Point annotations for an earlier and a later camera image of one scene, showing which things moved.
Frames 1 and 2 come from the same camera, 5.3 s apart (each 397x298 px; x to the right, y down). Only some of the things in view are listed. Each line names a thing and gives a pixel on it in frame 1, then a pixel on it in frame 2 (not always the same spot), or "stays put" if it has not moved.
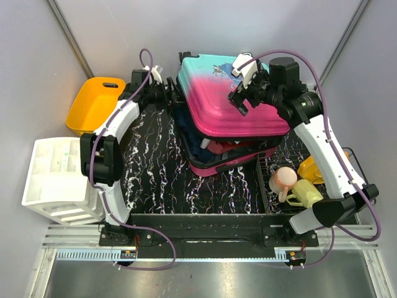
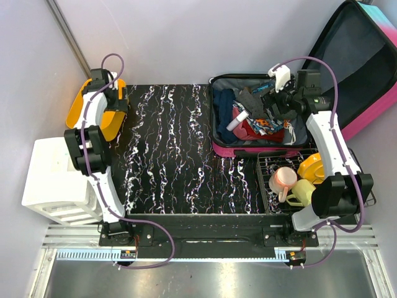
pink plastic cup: x=281 y=180 stays put
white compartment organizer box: x=56 y=186 stays put
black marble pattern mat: x=160 y=179 stays put
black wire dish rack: x=268 y=161 stays put
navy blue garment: x=194 y=136 → x=223 y=100
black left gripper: x=175 y=99 → x=120 y=105
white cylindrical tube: x=205 y=143 → x=240 y=118
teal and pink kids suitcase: x=205 y=82 → x=351 y=73
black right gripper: x=238 y=93 → x=270 y=99
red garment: x=219 y=148 → x=244 y=132
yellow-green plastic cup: x=306 y=192 stays put
